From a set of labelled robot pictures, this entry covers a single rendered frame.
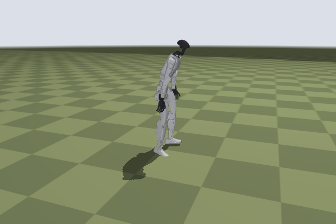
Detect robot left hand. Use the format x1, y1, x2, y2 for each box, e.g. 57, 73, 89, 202
171, 86, 180, 100

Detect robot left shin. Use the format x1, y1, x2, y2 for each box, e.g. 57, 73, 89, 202
167, 114, 176, 140

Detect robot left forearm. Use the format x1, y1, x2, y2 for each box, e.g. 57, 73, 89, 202
171, 76, 177, 89

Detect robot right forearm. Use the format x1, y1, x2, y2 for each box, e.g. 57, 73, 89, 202
159, 77, 171, 98

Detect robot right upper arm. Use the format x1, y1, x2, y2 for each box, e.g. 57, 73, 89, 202
164, 57, 176, 82

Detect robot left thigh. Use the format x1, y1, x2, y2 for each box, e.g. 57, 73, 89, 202
166, 87, 176, 120

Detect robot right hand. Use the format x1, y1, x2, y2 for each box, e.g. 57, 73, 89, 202
156, 94, 166, 113

